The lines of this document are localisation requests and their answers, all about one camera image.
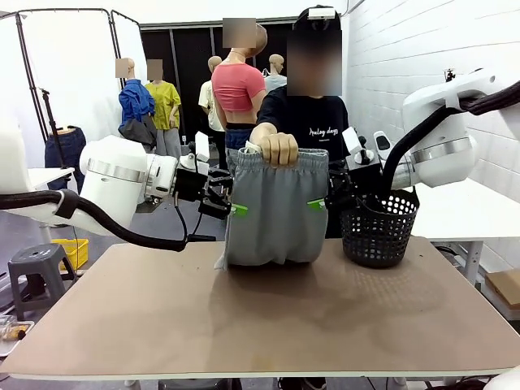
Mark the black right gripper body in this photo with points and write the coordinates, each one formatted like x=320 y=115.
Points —
x=363 y=176

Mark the black green-tipped right gripper finger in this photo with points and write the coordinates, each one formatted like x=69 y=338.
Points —
x=329 y=203
x=338 y=180

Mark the black green-tipped left gripper finger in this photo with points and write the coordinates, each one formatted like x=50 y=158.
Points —
x=223 y=208
x=221 y=180

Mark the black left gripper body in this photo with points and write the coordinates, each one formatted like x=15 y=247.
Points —
x=193 y=185

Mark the grey training pants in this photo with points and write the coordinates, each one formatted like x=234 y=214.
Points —
x=276 y=223

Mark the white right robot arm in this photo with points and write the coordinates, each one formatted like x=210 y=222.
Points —
x=438 y=142

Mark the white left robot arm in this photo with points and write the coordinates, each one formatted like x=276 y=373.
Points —
x=113 y=178

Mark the person's right hand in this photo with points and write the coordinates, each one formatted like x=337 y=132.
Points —
x=280 y=148

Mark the black bar behind table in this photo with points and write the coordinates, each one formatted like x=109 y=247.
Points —
x=203 y=238

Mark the black perforated plastic basket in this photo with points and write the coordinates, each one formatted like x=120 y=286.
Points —
x=378 y=235

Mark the person in black t-shirt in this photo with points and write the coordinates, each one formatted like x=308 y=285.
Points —
x=321 y=118

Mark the mannequin in cream shirt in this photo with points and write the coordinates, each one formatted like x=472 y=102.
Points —
x=209 y=105

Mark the mannequin in yellow shirt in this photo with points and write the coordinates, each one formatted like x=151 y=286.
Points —
x=164 y=105

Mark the mannequin in red shirt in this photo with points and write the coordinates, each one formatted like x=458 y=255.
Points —
x=235 y=87

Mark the mannequin in blue shirt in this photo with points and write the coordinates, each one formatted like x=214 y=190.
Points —
x=136 y=105

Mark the mannequin in pale grey top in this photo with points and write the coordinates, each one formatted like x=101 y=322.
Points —
x=275 y=77

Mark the blue jeans on stand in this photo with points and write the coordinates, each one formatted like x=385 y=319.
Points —
x=73 y=150

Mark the black tripod stand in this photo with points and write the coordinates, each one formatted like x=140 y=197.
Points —
x=449 y=75
x=55 y=126

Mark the yellow plastic crate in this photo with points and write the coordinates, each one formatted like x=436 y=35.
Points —
x=75 y=252

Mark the black backdrop panels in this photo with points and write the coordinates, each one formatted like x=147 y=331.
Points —
x=187 y=48

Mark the black cap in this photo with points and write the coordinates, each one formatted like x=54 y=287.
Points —
x=302 y=20

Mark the grey plastic stool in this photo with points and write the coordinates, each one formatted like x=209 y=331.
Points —
x=36 y=260

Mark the brown cardboard box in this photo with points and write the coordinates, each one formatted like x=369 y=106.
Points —
x=505 y=292

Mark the clear tray with snacks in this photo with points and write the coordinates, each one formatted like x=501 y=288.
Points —
x=14 y=335

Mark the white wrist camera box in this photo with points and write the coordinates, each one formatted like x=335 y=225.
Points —
x=352 y=140
x=202 y=145

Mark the white screen black frame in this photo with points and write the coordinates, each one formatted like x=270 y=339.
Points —
x=69 y=61
x=128 y=44

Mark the white head-mounted camera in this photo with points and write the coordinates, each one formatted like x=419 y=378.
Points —
x=321 y=13

